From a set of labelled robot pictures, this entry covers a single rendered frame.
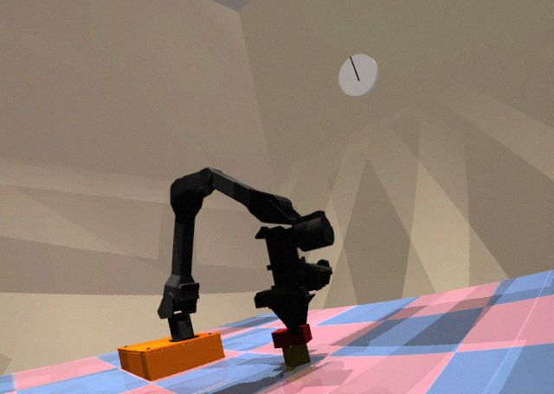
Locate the yellow cube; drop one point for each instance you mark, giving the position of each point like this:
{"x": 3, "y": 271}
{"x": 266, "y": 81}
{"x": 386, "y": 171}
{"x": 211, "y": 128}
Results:
{"x": 296, "y": 355}

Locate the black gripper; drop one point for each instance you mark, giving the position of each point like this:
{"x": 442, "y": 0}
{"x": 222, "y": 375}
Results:
{"x": 289, "y": 302}

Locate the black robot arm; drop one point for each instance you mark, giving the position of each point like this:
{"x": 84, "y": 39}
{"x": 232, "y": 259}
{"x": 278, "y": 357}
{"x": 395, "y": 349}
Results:
{"x": 187, "y": 194}

